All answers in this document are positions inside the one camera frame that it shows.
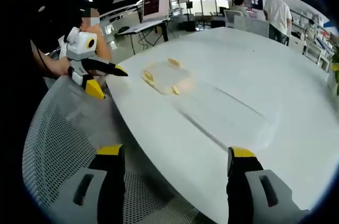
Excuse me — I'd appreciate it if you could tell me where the white mesh office chair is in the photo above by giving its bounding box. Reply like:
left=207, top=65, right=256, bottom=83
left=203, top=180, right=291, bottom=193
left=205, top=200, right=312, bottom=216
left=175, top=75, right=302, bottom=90
left=22, top=75, right=200, bottom=224

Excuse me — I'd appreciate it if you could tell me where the large display screen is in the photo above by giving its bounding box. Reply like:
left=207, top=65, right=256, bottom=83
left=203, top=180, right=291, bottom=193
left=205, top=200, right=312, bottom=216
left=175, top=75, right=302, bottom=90
left=141, top=0, right=171, bottom=23

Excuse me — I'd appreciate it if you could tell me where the grey desk partition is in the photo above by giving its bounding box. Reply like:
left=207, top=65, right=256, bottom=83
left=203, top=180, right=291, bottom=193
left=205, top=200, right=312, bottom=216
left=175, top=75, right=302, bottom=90
left=234, top=15, right=270, bottom=37

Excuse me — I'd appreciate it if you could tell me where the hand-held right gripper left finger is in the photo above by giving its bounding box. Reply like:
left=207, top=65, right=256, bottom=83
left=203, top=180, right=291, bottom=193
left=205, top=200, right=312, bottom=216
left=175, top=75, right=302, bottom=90
left=49, top=144, right=127, bottom=224

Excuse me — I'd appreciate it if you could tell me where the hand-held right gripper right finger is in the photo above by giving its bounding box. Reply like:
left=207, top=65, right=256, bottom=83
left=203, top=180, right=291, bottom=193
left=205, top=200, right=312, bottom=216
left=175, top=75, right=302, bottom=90
left=226, top=146, right=311, bottom=224

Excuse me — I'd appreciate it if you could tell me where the white desk with black legs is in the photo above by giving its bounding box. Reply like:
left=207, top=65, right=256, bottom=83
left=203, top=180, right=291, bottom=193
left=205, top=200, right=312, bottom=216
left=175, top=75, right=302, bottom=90
left=117, top=19, right=172, bottom=48

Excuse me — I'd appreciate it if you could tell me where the white shelving unit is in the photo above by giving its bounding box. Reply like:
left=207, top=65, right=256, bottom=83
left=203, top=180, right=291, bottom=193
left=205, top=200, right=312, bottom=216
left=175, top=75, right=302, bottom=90
left=301, top=12, right=335, bottom=73

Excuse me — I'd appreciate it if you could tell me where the clear box with yellow plastic buckles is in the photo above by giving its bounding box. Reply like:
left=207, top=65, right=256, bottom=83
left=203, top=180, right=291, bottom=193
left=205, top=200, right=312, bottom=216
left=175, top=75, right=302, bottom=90
left=140, top=58, right=197, bottom=96

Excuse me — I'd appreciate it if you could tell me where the green plant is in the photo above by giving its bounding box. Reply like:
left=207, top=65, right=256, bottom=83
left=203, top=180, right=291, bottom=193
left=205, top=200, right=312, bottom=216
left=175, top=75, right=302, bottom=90
left=329, top=48, right=339, bottom=87

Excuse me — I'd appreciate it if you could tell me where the black cable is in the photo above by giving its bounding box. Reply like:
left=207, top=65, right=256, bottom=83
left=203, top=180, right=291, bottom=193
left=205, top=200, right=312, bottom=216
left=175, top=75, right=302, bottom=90
left=29, top=39, right=48, bottom=76

